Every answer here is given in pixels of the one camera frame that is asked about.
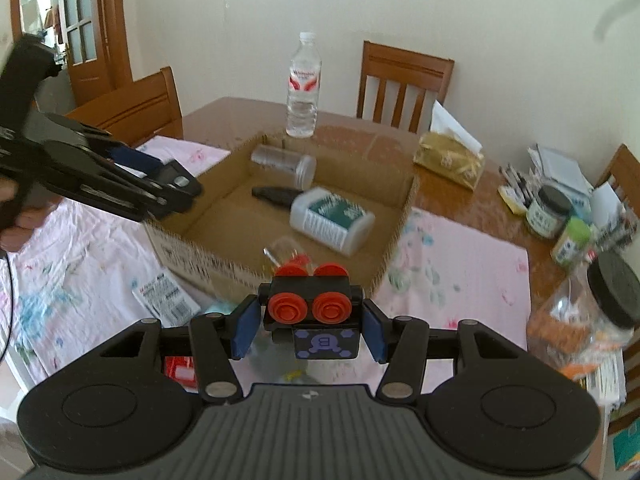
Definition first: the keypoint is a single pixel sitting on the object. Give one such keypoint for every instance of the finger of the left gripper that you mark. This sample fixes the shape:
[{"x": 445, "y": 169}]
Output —
[
  {"x": 150, "y": 197},
  {"x": 136, "y": 163}
]

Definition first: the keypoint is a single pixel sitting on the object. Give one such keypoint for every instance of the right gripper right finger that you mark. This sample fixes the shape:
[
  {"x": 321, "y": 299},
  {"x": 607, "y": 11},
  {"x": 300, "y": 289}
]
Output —
[{"x": 401, "y": 343}]

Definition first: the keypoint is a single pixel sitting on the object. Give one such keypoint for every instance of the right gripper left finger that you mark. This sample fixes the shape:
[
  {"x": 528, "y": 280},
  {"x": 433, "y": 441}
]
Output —
[{"x": 218, "y": 339}]

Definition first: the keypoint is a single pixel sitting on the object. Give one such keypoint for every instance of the black digital timer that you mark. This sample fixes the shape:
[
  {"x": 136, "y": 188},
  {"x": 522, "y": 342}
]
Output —
[{"x": 180, "y": 186}]

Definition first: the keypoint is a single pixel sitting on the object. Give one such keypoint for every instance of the red toy train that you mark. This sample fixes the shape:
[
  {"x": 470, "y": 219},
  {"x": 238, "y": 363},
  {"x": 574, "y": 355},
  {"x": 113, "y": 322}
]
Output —
[{"x": 181, "y": 369}]

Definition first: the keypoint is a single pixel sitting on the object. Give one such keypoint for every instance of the boxed card pack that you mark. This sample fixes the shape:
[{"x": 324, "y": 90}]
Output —
[{"x": 163, "y": 299}]

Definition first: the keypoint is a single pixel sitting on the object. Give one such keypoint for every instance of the black robot toy cube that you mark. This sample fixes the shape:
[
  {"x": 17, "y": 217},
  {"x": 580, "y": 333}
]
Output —
[{"x": 320, "y": 311}]

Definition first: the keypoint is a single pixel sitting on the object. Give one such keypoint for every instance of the black glasses case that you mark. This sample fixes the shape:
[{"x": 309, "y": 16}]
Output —
[{"x": 277, "y": 195}]

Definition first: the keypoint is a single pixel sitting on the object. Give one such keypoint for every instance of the white medical swab bottle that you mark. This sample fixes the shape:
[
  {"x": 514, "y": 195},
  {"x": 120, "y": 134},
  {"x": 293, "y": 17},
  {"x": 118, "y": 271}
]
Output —
[{"x": 331, "y": 220}]

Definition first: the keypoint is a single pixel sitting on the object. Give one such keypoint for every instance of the clear plastic jar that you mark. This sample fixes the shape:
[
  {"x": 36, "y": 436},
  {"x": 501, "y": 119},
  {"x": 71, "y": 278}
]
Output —
[{"x": 285, "y": 167}]

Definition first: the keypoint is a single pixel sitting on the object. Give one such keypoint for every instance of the person's left hand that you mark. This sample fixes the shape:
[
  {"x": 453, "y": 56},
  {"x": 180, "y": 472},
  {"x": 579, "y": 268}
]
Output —
[{"x": 18, "y": 234}]

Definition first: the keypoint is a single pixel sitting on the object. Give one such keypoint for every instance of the wooden chair at left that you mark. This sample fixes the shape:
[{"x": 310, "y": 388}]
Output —
[{"x": 137, "y": 112}]

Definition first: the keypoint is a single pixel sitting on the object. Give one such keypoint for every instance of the wooden chair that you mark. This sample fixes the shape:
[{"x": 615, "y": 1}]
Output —
[
  {"x": 427, "y": 74},
  {"x": 623, "y": 174},
  {"x": 137, "y": 112}
]

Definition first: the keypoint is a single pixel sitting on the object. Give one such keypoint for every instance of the wooden door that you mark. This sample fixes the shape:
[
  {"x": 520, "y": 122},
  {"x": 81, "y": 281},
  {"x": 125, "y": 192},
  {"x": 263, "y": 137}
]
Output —
[{"x": 96, "y": 49}]

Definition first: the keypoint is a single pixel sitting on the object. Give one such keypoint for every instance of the brown cardboard box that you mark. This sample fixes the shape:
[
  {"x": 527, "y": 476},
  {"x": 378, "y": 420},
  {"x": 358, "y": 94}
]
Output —
[{"x": 217, "y": 245}]

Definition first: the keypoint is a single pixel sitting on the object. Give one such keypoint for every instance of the large black lid jar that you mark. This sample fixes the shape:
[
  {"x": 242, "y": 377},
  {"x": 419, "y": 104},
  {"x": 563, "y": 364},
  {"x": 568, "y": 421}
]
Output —
[{"x": 588, "y": 318}]

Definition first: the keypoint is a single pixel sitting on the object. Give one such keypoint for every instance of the clear water bottle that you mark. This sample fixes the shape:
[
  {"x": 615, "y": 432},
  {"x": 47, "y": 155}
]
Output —
[{"x": 304, "y": 78}]

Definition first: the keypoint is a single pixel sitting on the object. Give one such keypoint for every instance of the dark lid glass jar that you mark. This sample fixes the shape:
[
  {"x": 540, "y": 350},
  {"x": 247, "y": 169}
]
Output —
[{"x": 548, "y": 212}]

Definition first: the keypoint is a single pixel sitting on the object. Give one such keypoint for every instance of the gold tissue pack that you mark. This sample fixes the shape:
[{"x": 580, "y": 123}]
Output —
[{"x": 448, "y": 150}]

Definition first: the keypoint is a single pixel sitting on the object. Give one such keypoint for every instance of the green lid small bottle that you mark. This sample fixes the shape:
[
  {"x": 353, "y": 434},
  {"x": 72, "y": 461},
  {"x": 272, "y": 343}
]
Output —
[{"x": 571, "y": 242}]

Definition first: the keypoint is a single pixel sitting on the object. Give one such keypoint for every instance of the wooden chair at far side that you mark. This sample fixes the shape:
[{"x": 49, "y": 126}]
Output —
[{"x": 427, "y": 74}]

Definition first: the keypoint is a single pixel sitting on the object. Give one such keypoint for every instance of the wooden chair far right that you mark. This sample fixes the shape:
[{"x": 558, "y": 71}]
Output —
[{"x": 623, "y": 174}]

